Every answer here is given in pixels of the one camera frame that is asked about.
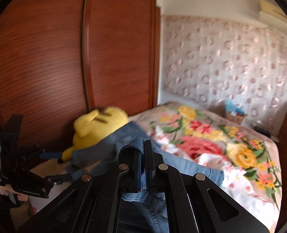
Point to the wooden slatted wardrobe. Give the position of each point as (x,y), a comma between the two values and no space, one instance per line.
(60,59)

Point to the person's left hand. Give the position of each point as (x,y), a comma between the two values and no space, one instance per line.
(5,190)

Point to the pink circle pattern curtain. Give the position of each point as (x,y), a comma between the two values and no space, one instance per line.
(210,61)

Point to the wall air conditioner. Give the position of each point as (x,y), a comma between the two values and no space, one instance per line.
(271,14)

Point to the white flower bed sheet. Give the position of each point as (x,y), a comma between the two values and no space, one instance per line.
(243,194)

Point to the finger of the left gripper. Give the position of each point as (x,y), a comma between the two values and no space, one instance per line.
(59,179)
(53,155)

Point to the yellow plush toy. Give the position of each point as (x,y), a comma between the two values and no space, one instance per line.
(93,127)

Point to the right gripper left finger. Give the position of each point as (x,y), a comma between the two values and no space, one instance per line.
(131,178)

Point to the floral blanket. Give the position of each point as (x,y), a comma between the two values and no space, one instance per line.
(244,147)

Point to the light blue denim pants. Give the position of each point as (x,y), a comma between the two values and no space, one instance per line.
(142,211)

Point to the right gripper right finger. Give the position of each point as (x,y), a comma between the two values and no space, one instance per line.
(157,177)

